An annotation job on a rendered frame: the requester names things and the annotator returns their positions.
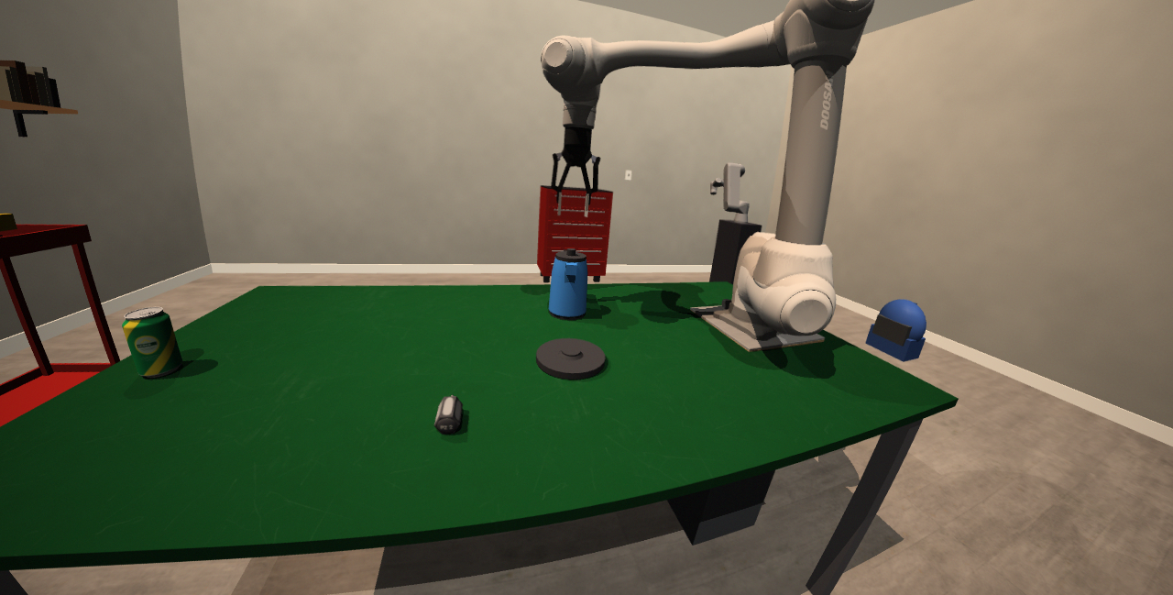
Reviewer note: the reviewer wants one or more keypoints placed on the green drink can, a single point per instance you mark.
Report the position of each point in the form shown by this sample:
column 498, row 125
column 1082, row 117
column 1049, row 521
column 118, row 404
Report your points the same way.
column 152, row 342

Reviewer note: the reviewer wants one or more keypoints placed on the brown round disc with center stud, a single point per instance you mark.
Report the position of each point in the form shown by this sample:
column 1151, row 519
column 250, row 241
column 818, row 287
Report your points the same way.
column 579, row 359

